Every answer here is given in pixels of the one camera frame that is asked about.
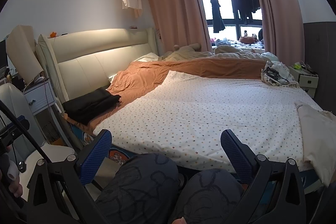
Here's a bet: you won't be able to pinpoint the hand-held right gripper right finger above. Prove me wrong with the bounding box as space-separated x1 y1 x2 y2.
220 129 307 224

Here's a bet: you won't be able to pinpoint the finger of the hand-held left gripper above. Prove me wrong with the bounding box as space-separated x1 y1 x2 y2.
0 115 30 147

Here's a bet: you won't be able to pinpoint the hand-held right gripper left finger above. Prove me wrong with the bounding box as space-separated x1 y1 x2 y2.
26 129 113 224

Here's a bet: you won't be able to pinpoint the folded black clothes pile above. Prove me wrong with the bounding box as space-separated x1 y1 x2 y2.
63 88 122 125

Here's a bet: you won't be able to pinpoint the row of hanging dark clothes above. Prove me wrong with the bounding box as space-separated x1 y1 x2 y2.
205 0 263 34

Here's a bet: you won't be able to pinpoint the person's left hand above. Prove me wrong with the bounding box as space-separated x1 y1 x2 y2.
5 146 24 199

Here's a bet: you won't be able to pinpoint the white padded chair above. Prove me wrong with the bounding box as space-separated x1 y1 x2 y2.
0 82 76 188

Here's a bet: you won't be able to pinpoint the white nightstand with drawer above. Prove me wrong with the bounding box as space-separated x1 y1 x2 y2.
22 78 57 116

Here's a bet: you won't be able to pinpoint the white dotted blanket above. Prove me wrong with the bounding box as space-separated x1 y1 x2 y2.
93 70 326 172

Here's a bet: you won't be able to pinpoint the person's grey printed pants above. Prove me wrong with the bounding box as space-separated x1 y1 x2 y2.
94 153 243 224

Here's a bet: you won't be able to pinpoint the black monitor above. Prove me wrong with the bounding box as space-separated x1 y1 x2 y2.
0 39 7 70

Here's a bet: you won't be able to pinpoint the beige board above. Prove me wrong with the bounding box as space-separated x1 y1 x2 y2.
5 25 45 84

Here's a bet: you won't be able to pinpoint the cream blanket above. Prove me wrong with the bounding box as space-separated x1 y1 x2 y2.
295 103 336 188

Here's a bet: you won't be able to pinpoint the orange blanket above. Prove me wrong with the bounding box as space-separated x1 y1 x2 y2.
88 57 269 133

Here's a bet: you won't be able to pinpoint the patterned crumpled cloth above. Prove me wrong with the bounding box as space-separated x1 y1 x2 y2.
260 61 300 88

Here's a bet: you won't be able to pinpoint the cream padded headboard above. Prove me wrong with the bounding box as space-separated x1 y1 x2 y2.
35 27 159 109

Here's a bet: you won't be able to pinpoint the grey patterned bedding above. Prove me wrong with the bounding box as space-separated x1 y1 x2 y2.
214 40 265 53

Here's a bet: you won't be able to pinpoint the white pillow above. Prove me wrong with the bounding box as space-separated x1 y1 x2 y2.
133 52 160 63

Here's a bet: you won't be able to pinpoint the blue plush toy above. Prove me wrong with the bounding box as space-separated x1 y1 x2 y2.
210 37 230 47

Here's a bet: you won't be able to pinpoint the beige plush toy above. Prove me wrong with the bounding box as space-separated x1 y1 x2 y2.
160 43 201 61

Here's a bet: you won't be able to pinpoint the brown plush toy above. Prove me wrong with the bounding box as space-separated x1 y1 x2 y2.
238 30 259 45

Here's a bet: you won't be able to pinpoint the pink curtain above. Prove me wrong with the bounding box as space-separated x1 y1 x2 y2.
245 0 305 56
143 0 214 53

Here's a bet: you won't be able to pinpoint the black cable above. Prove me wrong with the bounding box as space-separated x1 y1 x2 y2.
0 101 53 163

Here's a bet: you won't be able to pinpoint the tangled black cables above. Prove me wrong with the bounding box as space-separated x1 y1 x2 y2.
264 68 289 84

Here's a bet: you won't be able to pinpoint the white nightstand with dark handle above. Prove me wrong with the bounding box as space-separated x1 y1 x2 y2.
287 64 320 99

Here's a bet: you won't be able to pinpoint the tangled thin cables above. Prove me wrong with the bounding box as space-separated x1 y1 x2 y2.
299 61 318 76

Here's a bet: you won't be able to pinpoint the black window frame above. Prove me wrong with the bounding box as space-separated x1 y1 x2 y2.
196 0 264 42

